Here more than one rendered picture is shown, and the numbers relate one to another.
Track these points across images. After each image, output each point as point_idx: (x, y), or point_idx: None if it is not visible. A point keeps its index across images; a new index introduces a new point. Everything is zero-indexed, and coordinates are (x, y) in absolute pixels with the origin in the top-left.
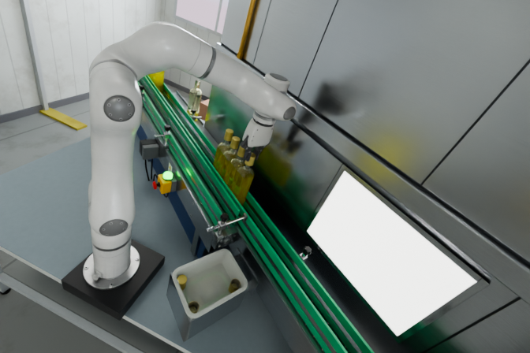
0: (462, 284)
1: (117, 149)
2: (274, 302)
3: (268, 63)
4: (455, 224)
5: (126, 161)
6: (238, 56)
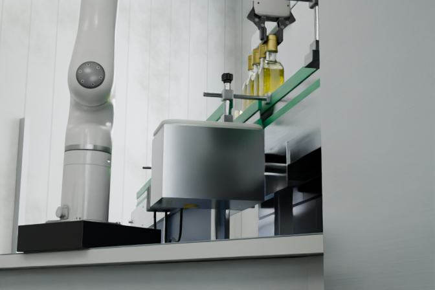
0: None
1: None
2: (301, 126)
3: None
4: None
5: (109, 10)
6: None
